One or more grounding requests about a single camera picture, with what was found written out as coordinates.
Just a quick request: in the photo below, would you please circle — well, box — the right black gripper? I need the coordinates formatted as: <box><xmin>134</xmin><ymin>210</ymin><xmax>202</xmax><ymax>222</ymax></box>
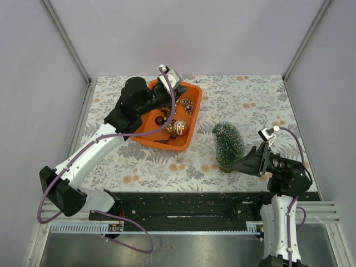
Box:
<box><xmin>228</xmin><ymin>141</ymin><xmax>303</xmax><ymax>177</ymax></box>

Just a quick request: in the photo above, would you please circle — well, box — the small green christmas tree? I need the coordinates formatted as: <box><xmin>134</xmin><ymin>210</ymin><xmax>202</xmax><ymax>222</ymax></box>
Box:
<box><xmin>212</xmin><ymin>122</ymin><xmax>245</xmax><ymax>173</ymax></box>

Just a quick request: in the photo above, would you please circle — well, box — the orange plastic bin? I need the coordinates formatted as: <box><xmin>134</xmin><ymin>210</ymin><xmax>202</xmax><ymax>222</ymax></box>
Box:
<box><xmin>131</xmin><ymin>82</ymin><xmax>202</xmax><ymax>152</ymax></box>

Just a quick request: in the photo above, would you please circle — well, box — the clear plastic light piece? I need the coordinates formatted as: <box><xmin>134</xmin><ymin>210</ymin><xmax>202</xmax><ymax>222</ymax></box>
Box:
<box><xmin>176</xmin><ymin>157</ymin><xmax>194</xmax><ymax>166</ymax></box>

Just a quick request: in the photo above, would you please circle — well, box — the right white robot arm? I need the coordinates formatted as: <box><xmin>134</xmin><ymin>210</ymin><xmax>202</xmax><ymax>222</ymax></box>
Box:
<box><xmin>229</xmin><ymin>142</ymin><xmax>313</xmax><ymax>266</ymax></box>

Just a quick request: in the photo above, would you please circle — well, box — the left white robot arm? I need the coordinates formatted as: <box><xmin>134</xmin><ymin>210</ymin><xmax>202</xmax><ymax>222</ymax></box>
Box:
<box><xmin>37</xmin><ymin>74</ymin><xmax>187</xmax><ymax>220</ymax></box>

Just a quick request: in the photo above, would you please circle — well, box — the gold pine cone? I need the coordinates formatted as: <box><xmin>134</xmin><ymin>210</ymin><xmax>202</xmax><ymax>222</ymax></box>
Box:
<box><xmin>180</xmin><ymin>98</ymin><xmax>194</xmax><ymax>114</ymax></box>

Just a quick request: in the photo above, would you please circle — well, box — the large striped gold bauble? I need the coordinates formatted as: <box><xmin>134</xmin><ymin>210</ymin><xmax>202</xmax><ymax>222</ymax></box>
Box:
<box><xmin>173</xmin><ymin>120</ymin><xmax>189</xmax><ymax>136</ymax></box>

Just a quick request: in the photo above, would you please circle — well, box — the dark brown bauble lower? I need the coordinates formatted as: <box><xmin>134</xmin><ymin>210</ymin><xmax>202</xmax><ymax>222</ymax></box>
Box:
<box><xmin>155</xmin><ymin>116</ymin><xmax>165</xmax><ymax>125</ymax></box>

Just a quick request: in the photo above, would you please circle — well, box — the floral table mat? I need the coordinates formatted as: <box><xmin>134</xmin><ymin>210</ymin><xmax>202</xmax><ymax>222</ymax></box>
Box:
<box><xmin>82</xmin><ymin>75</ymin><xmax>307</xmax><ymax>192</ymax></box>

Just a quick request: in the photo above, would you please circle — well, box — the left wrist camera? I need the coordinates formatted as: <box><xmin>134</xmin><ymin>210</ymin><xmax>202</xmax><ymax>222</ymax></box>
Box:
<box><xmin>157</xmin><ymin>65</ymin><xmax>183</xmax><ymax>91</ymax></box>

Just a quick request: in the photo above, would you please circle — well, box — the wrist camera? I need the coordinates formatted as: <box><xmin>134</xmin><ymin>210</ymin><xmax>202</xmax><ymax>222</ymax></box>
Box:
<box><xmin>157</xmin><ymin>65</ymin><xmax>183</xmax><ymax>91</ymax></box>
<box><xmin>258</xmin><ymin>126</ymin><xmax>280</xmax><ymax>147</ymax></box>

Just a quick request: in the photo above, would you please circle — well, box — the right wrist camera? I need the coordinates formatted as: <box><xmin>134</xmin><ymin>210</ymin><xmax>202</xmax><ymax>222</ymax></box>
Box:
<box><xmin>258</xmin><ymin>126</ymin><xmax>280</xmax><ymax>147</ymax></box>

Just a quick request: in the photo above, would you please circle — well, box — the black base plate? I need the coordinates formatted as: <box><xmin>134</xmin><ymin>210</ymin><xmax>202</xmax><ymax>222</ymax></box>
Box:
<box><xmin>88</xmin><ymin>191</ymin><xmax>319</xmax><ymax>231</ymax></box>

